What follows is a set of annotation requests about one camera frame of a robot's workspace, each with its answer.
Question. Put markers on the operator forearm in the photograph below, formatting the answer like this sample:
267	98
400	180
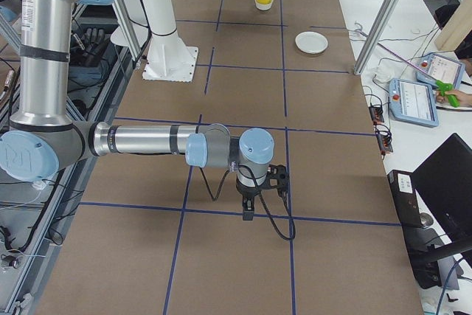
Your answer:
467	99

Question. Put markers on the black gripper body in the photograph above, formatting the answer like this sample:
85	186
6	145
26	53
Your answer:
248	192

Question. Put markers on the far blue teach pendant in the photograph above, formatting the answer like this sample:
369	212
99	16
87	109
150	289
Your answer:
438	67

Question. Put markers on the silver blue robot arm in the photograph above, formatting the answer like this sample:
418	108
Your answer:
43	138

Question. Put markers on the green handled reacher grabber stick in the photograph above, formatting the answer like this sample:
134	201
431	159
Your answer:
441	86

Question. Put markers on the blue teach pendant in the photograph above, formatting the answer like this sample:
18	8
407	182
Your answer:
413	102
438	67

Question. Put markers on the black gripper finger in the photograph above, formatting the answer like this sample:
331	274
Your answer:
248	209

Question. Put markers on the orange circuit board lower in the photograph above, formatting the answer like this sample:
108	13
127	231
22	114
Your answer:
384	138

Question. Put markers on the black monitor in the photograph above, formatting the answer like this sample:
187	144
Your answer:
443	182

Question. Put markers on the orange circuit board upper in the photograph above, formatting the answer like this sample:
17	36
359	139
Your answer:
376	114

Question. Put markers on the white round plate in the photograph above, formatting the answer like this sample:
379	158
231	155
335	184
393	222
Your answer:
311	42

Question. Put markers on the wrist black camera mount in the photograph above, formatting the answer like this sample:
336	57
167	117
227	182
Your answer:
277	178

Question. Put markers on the orange circuit board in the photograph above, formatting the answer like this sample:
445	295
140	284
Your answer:
384	138
376	114

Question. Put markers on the black mini pc box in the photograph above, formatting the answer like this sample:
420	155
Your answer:
405	198

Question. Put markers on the near blue teach pendant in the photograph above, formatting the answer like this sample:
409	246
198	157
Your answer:
413	102

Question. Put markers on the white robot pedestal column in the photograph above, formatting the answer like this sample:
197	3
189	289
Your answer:
167	58

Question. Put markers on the aluminium frame post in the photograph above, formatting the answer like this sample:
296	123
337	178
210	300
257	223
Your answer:
376	31

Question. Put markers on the operator hand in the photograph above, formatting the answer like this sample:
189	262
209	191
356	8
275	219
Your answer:
453	97

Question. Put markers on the white small bowl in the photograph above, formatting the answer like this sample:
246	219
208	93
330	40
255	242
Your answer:
263	7

